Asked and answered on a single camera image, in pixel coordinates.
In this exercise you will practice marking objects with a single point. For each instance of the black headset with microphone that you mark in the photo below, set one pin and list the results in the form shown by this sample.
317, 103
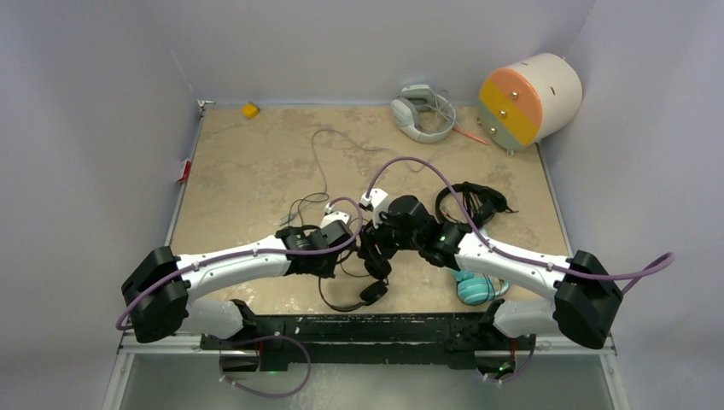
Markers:
480, 202

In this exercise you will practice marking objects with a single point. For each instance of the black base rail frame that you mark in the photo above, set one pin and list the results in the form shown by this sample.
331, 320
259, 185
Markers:
459, 341

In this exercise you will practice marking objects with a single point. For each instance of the orange pen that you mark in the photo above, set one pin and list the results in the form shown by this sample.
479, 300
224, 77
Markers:
470, 135

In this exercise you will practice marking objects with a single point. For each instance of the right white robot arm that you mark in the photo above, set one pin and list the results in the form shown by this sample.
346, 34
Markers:
576, 296

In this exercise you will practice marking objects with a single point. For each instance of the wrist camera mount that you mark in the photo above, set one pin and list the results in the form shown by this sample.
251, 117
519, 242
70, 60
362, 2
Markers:
331, 215
377, 202

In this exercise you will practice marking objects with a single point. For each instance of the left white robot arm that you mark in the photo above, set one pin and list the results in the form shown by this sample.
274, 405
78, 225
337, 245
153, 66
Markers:
165, 293

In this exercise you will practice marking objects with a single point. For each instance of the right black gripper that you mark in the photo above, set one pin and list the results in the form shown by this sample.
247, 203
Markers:
372, 237

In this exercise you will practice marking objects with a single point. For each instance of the small yellow block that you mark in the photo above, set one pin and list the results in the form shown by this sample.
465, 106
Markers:
250, 110

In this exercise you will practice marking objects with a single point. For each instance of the white grey headphones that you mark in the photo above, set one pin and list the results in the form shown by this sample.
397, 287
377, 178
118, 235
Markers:
411, 102

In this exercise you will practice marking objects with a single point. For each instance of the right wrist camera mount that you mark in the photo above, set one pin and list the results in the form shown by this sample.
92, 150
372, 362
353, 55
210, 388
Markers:
377, 202

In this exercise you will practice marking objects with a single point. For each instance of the teal cat-ear headphones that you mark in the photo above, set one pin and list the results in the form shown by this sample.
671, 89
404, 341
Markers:
474, 289

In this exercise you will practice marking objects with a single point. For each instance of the red tag on wall edge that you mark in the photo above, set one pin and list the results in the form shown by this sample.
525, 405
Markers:
184, 171

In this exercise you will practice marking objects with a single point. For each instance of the round pastel drawer box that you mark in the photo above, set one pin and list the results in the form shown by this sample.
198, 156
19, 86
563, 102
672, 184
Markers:
526, 101

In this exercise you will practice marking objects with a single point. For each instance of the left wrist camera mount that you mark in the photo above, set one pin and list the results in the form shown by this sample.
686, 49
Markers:
331, 215

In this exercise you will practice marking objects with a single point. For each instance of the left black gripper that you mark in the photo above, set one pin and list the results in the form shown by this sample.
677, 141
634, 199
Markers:
326, 271

